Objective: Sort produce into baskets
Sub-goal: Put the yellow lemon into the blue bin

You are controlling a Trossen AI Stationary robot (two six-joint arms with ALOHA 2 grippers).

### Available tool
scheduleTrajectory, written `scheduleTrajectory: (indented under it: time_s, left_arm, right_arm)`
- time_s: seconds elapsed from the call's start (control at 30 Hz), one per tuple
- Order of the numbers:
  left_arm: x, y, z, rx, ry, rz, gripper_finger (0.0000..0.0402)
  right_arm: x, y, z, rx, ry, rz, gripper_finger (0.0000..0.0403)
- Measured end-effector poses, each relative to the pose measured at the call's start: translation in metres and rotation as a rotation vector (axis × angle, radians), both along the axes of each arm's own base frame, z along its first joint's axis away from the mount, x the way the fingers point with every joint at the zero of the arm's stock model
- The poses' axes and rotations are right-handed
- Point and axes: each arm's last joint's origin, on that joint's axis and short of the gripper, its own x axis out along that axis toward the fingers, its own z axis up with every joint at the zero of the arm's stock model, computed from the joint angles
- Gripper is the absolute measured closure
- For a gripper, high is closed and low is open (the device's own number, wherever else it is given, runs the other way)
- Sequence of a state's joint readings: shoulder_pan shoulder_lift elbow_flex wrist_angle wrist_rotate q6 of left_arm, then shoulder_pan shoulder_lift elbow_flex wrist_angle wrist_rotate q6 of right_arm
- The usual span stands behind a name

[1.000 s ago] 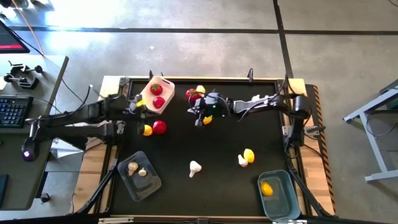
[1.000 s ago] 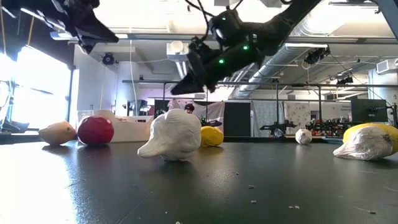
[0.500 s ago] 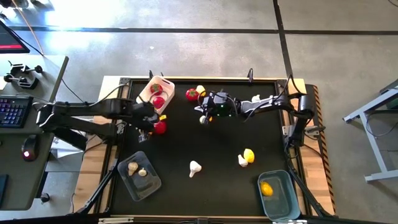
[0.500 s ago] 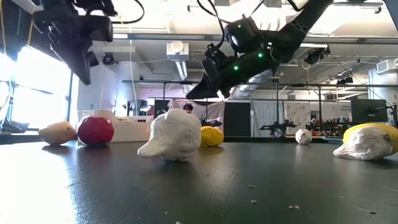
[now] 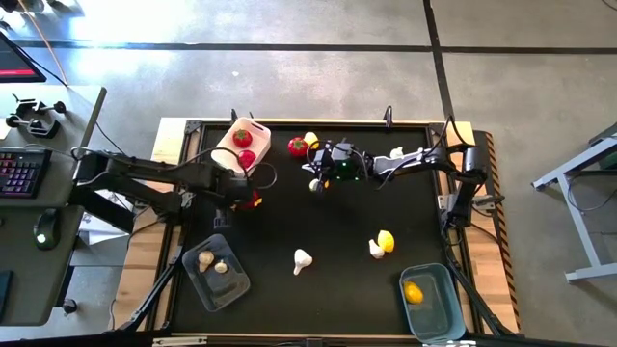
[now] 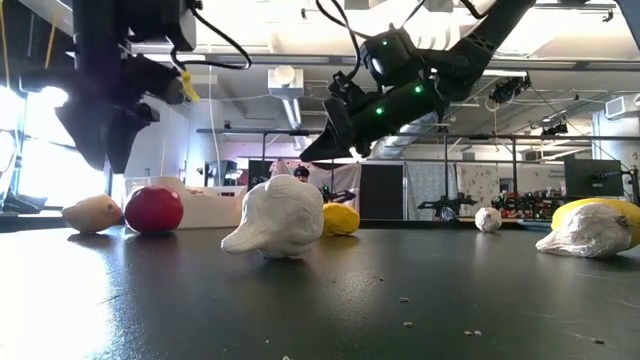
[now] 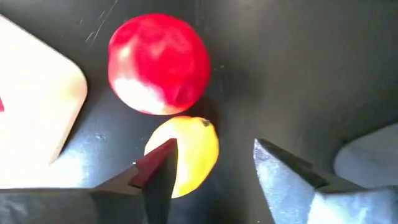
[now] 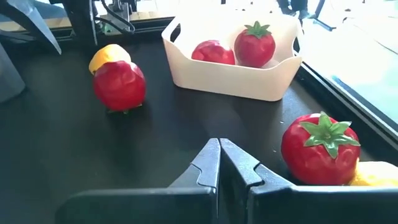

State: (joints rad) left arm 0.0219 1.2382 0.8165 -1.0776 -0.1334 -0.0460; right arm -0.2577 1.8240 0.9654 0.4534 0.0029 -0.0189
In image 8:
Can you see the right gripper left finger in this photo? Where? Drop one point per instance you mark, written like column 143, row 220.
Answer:
column 155, row 205

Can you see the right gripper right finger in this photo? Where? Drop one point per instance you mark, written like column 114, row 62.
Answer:
column 311, row 205

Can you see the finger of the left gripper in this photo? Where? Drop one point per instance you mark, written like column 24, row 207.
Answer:
column 28, row 15

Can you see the yellow lemon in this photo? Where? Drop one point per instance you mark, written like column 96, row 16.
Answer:
column 107, row 54
column 376, row 175

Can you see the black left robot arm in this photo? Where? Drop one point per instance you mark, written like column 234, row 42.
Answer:
column 79, row 21

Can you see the black table mat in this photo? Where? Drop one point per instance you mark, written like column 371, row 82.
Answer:
column 186, row 124

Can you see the white plastic basket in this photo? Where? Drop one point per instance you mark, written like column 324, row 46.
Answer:
column 230, row 81

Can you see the person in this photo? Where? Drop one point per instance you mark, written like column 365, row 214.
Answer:
column 298, row 7

